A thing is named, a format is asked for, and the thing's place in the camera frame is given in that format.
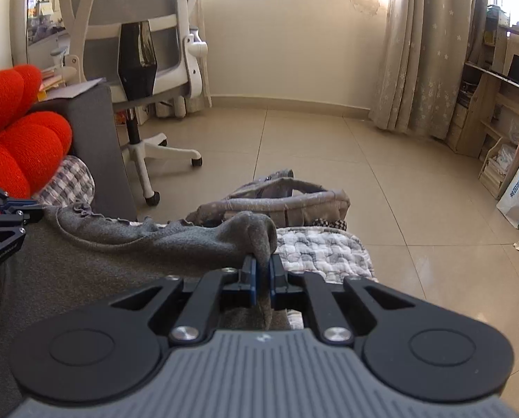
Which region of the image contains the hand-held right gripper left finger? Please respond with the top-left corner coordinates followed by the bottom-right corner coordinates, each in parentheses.
top-left (109, 255), bottom-right (260, 345)

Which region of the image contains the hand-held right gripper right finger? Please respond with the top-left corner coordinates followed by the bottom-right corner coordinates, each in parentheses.
top-left (268, 255), bottom-right (418, 345)

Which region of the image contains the grey ruffled knit top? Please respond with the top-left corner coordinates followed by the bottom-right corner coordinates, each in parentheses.
top-left (0, 204), bottom-right (293, 405)

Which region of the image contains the plaid checked cloth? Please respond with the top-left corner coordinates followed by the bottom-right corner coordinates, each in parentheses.
top-left (35, 156), bottom-right (96, 210)

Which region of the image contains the grey white patterned quilt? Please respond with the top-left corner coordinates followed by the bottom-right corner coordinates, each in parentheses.
top-left (274, 226), bottom-right (379, 330)

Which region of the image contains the red knot pillow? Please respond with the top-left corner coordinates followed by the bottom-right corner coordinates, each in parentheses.
top-left (0, 64), bottom-right (73, 203)

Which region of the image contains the grey starred cloth bundle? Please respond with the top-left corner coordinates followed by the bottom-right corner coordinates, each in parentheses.
top-left (185, 168), bottom-right (351, 230)

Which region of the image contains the grey paper sheet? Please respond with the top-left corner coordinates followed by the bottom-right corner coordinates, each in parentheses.
top-left (37, 77), bottom-right (108, 102)

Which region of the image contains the white grey office chair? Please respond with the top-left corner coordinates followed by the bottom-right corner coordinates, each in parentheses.
top-left (51, 0), bottom-right (211, 207)

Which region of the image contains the wooden magazine rack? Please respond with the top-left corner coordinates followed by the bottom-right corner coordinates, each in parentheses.
top-left (479, 137), bottom-right (519, 200)

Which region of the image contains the white paper bag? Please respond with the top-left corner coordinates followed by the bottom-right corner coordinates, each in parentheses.
top-left (496, 139), bottom-right (519, 231)

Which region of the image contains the beige starred curtain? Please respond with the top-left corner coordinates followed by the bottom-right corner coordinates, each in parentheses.
top-left (367, 0), bottom-right (492, 141)

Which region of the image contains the wooden desk with shelves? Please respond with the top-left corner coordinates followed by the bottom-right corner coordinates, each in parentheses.
top-left (444, 24), bottom-right (519, 200)

